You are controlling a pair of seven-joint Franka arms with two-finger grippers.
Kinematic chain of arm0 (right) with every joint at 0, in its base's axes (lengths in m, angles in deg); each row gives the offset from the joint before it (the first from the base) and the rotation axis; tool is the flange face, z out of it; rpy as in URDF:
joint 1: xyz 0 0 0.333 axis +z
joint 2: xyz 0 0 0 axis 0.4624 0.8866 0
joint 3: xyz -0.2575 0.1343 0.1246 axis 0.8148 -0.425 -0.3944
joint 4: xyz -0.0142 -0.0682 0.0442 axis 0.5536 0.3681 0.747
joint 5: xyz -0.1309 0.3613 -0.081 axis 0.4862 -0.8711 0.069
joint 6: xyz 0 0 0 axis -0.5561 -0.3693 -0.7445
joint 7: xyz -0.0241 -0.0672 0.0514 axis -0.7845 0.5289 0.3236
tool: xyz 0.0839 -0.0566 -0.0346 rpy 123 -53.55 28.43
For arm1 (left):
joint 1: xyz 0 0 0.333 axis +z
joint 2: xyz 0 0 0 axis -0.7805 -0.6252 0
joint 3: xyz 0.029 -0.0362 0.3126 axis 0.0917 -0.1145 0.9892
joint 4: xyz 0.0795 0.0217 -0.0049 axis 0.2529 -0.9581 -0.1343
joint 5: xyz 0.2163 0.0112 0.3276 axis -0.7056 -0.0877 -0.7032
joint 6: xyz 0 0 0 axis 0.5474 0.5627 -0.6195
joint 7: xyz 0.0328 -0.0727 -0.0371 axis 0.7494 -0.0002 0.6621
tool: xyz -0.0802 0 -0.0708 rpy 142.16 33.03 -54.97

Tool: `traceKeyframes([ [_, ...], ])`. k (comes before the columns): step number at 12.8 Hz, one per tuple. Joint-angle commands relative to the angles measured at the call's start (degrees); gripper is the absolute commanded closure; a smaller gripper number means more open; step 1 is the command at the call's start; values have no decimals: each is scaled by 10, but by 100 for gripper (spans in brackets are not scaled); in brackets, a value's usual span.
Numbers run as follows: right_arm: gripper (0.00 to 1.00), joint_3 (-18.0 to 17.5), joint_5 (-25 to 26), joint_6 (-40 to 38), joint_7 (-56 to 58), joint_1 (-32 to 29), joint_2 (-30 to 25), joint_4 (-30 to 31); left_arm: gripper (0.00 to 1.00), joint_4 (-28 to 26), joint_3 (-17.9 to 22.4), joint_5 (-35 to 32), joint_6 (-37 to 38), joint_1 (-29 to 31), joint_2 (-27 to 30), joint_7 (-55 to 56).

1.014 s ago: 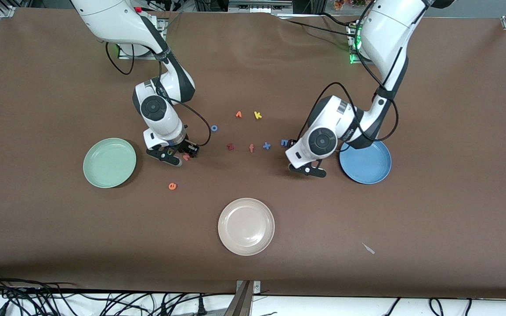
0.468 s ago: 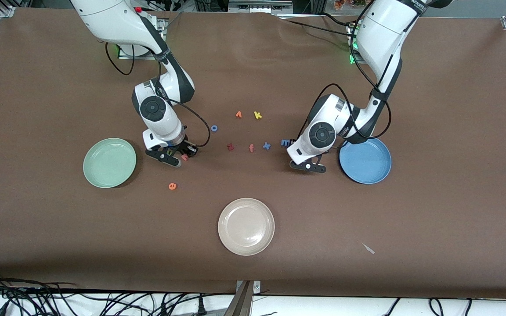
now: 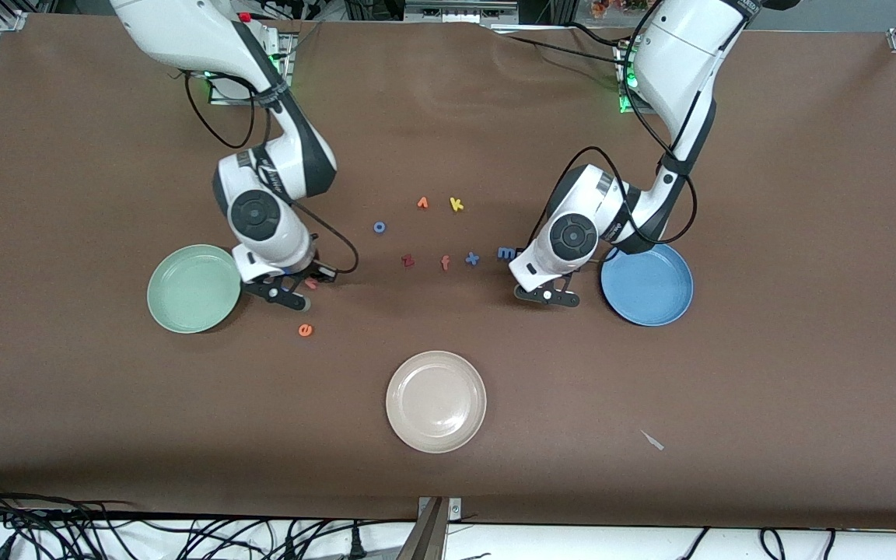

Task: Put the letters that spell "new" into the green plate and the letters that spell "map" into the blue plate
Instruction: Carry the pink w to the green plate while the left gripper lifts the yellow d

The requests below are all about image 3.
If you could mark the blue letter m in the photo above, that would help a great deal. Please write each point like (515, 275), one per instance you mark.
(505, 251)

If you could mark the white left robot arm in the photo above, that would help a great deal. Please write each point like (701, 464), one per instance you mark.
(681, 54)

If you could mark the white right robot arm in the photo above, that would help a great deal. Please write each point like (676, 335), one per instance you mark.
(183, 31)

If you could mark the blue letter x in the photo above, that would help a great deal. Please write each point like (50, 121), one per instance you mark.
(472, 258)

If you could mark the green plate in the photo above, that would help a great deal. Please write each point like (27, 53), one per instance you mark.
(191, 292)

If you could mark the blue plate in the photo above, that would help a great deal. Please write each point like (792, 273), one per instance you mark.
(650, 292)

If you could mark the beige plate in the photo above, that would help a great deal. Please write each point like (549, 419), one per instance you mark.
(436, 402)

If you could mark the white paper scrap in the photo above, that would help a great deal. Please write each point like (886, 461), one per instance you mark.
(654, 442)

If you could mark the brown table cover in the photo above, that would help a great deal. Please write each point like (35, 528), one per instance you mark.
(106, 435)

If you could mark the orange decorative item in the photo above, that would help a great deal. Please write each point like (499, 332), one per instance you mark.
(611, 8)

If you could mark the grey metal box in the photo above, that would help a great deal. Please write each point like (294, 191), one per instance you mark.
(456, 9)

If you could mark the grey metal beam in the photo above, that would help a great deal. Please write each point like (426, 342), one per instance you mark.
(425, 540)

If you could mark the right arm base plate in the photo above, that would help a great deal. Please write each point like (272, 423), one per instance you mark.
(283, 93)

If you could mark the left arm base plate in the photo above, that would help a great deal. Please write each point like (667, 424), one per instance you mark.
(624, 105)

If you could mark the silver metal bracket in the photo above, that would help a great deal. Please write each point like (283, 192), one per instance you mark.
(454, 509)

